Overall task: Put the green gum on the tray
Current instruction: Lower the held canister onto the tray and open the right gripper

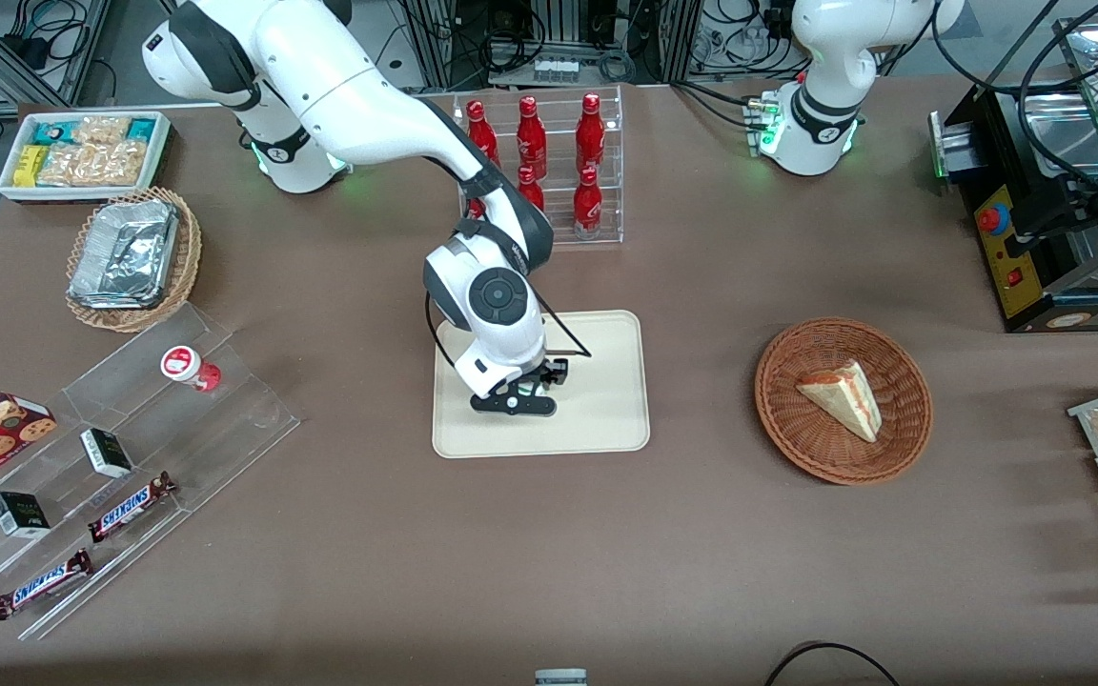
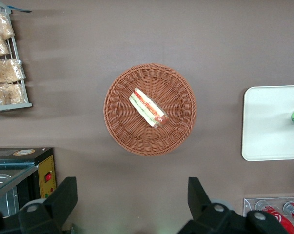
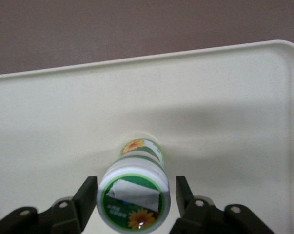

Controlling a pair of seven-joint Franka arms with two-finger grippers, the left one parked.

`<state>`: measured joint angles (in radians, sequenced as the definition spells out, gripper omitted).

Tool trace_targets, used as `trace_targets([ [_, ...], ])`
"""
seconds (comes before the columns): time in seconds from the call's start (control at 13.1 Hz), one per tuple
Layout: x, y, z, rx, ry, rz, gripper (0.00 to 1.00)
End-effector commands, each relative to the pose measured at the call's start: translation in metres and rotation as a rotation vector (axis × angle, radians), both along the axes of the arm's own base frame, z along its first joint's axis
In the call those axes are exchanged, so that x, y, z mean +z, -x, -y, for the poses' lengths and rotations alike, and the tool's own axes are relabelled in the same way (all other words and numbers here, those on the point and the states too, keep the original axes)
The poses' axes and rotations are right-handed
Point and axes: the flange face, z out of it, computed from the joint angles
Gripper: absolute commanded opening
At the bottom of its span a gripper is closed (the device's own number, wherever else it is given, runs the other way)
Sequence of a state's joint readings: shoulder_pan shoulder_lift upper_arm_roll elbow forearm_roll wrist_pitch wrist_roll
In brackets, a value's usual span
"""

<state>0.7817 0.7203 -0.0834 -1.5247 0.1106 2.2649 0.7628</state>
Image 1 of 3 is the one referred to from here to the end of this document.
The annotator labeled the round wicker basket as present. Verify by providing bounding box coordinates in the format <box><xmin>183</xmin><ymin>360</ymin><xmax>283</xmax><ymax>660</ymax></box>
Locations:
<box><xmin>754</xmin><ymin>317</ymin><xmax>934</xmax><ymax>486</ymax></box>

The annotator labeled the white plastic bin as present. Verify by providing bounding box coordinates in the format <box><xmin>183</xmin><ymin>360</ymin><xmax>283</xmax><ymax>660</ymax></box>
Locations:
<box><xmin>0</xmin><ymin>111</ymin><xmax>172</xmax><ymax>205</ymax></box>

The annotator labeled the yellow snack packet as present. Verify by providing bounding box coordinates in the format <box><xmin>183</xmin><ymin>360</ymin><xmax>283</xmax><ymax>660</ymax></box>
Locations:
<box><xmin>12</xmin><ymin>145</ymin><xmax>51</xmax><ymax>189</ymax></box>

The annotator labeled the black machine yellow panel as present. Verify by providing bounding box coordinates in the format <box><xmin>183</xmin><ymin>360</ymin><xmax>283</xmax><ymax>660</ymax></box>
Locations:
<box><xmin>928</xmin><ymin>11</ymin><xmax>1098</xmax><ymax>334</ymax></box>

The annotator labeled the beige rectangular tray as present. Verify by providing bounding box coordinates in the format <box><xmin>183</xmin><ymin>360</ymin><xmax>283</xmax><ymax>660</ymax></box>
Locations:
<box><xmin>432</xmin><ymin>311</ymin><xmax>651</xmax><ymax>459</ymax></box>

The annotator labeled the small black box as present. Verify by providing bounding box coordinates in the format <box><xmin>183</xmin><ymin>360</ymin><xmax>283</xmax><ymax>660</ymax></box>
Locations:
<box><xmin>80</xmin><ymin>428</ymin><xmax>134</xmax><ymax>479</ymax></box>
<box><xmin>0</xmin><ymin>491</ymin><xmax>51</xmax><ymax>540</ymax></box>

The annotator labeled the black overhead cable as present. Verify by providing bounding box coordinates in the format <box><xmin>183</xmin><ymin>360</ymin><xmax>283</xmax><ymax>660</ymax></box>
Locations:
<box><xmin>928</xmin><ymin>0</ymin><xmax>1098</xmax><ymax>206</ymax></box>

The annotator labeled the red gum bottle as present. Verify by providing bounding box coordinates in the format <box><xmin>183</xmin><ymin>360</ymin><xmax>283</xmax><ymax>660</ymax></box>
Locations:
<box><xmin>160</xmin><ymin>345</ymin><xmax>223</xmax><ymax>393</ymax></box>

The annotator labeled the wrapped triangle sandwich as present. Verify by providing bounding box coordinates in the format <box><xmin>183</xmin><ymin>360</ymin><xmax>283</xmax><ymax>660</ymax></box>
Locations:
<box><xmin>795</xmin><ymin>359</ymin><xmax>884</xmax><ymax>444</ymax></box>

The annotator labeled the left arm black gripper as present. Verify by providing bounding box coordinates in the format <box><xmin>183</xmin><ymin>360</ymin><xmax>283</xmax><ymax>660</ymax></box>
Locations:
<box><xmin>1004</xmin><ymin>176</ymin><xmax>1098</xmax><ymax>260</ymax></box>

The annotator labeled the clear rice cracker bag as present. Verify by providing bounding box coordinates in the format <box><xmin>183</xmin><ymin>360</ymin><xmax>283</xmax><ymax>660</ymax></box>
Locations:
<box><xmin>38</xmin><ymin>140</ymin><xmax>149</xmax><ymax>188</ymax></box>
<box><xmin>71</xmin><ymin>114</ymin><xmax>132</xmax><ymax>147</ymax></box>

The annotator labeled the Snickers chocolate bar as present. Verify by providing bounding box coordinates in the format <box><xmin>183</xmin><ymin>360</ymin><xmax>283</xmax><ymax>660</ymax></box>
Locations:
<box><xmin>0</xmin><ymin>548</ymin><xmax>94</xmax><ymax>622</ymax></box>
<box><xmin>88</xmin><ymin>471</ymin><xmax>177</xmax><ymax>544</ymax></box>

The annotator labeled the aluminium foil tray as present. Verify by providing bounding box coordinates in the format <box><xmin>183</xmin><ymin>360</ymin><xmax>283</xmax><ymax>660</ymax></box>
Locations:
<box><xmin>68</xmin><ymin>198</ymin><xmax>180</xmax><ymax>311</ymax></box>

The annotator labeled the clear acrylic bottle rack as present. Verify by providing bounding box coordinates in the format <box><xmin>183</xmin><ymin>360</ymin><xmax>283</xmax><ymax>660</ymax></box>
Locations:
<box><xmin>452</xmin><ymin>85</ymin><xmax>625</xmax><ymax>251</ymax></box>

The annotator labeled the black looped cable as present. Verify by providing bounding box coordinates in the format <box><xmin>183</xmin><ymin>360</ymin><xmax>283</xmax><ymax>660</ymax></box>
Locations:
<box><xmin>762</xmin><ymin>641</ymin><xmax>904</xmax><ymax>686</ymax></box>

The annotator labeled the oval wicker basket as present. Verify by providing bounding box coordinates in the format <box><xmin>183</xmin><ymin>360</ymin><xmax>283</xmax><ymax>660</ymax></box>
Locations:
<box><xmin>65</xmin><ymin>187</ymin><xmax>203</xmax><ymax>333</ymax></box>

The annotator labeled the aluminium frame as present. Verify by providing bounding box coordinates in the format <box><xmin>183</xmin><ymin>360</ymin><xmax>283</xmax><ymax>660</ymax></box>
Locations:
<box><xmin>0</xmin><ymin>0</ymin><xmax>113</xmax><ymax>120</ymax></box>

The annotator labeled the clear acrylic stepped stand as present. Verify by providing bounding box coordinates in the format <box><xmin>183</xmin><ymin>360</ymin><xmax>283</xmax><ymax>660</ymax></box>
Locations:
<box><xmin>0</xmin><ymin>303</ymin><xmax>302</xmax><ymax>641</ymax></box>

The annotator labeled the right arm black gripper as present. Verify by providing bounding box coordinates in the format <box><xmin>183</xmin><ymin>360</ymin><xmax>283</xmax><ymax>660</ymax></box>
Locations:
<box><xmin>469</xmin><ymin>357</ymin><xmax>570</xmax><ymax>419</ymax></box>

